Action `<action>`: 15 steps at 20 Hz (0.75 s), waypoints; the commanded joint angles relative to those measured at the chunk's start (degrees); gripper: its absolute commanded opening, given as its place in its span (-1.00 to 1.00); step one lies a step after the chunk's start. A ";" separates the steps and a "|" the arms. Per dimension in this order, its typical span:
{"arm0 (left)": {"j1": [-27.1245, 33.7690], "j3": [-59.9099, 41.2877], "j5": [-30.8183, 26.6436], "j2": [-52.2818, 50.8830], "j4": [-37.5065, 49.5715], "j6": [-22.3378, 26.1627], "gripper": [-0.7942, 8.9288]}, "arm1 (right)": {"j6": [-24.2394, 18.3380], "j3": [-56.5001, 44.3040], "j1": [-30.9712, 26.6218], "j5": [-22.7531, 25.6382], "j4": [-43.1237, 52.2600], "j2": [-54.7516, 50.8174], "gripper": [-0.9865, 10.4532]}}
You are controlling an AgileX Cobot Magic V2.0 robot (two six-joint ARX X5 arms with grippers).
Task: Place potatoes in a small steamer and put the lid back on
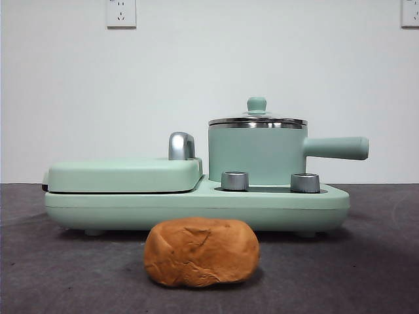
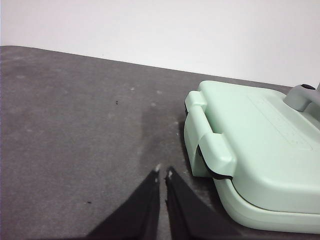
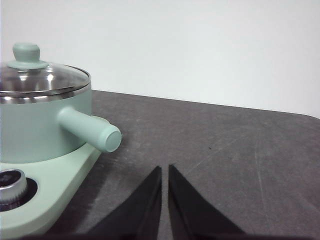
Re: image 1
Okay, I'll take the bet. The glass lid with green knob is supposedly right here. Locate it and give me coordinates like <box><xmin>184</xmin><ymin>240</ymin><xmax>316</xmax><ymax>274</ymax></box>
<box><xmin>208</xmin><ymin>96</ymin><xmax>308</xmax><ymax>126</ymax></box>

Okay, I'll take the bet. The brown potato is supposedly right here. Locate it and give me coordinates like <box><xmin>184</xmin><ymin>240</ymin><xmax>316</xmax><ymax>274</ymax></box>
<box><xmin>143</xmin><ymin>216</ymin><xmax>261</xmax><ymax>288</ymax></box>

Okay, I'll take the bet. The silver control knob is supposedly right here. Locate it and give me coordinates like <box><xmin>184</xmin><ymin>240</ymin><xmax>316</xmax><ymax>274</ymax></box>
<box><xmin>221</xmin><ymin>170</ymin><xmax>249</xmax><ymax>190</ymax></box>
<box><xmin>290</xmin><ymin>172</ymin><xmax>321</xmax><ymax>193</ymax></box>

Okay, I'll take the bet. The mint green breakfast maker base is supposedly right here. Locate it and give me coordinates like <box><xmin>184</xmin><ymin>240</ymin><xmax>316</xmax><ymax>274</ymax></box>
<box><xmin>44</xmin><ymin>173</ymin><xmax>351</xmax><ymax>237</ymax></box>

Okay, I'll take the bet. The mint green griddle cover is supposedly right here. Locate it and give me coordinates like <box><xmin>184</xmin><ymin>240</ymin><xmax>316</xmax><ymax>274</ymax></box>
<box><xmin>42</xmin><ymin>156</ymin><xmax>204</xmax><ymax>194</ymax></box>

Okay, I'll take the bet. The chrome griddle cover handle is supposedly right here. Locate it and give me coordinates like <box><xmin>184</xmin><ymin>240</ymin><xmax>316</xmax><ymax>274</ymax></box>
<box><xmin>168</xmin><ymin>131</ymin><xmax>198</xmax><ymax>161</ymax></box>

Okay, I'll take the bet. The mint green pot with handle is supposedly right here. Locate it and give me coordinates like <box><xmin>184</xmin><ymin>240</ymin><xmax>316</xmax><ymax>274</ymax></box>
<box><xmin>208</xmin><ymin>122</ymin><xmax>370</xmax><ymax>184</ymax></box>

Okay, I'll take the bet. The white wall socket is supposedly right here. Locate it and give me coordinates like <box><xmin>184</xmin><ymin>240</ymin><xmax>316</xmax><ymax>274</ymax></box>
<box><xmin>401</xmin><ymin>0</ymin><xmax>419</xmax><ymax>28</ymax></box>
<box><xmin>106</xmin><ymin>0</ymin><xmax>137</xmax><ymax>29</ymax></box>

